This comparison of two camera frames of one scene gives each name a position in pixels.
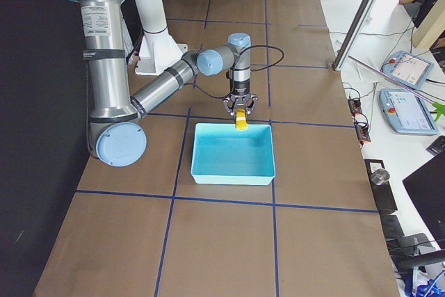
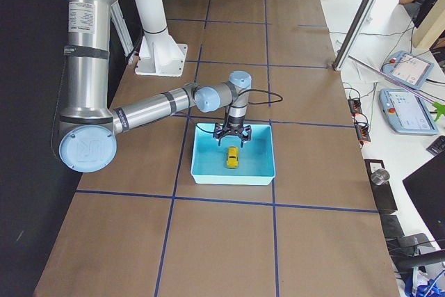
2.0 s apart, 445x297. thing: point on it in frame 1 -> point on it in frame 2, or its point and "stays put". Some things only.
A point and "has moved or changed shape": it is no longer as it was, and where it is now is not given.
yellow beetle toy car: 240,122 has moved or changed shape
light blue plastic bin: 223,155 stays put
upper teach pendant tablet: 409,68 stays put
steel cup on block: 379,177 stays put
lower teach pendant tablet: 407,113 stays put
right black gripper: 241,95 -> 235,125
